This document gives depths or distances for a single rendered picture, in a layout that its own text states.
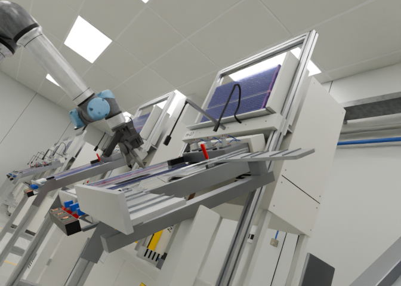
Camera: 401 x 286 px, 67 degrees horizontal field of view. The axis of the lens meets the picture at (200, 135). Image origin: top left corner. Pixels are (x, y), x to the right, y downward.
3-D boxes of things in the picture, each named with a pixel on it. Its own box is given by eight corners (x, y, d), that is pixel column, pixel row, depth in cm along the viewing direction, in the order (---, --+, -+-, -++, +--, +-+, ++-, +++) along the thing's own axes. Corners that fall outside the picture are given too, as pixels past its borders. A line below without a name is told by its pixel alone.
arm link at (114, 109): (88, 98, 125) (107, 91, 130) (101, 122, 127) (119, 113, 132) (93, 94, 119) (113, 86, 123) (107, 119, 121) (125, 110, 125)
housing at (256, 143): (257, 169, 128) (250, 137, 127) (195, 169, 169) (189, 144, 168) (270, 164, 132) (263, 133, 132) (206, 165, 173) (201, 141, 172)
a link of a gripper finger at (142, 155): (154, 159, 124) (141, 143, 127) (142, 166, 121) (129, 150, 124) (153, 162, 127) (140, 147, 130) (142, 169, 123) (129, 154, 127)
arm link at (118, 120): (108, 119, 121) (102, 121, 128) (114, 129, 122) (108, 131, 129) (125, 111, 125) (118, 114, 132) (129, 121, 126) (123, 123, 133)
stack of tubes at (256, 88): (262, 109, 135) (280, 62, 144) (199, 123, 177) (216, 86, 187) (280, 124, 140) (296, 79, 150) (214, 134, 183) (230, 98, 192)
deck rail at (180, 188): (102, 228, 89) (96, 208, 88) (99, 227, 90) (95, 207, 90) (267, 165, 129) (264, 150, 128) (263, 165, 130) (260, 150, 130)
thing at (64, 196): (99, 227, 90) (93, 204, 90) (61, 205, 145) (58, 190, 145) (104, 225, 91) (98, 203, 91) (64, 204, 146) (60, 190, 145)
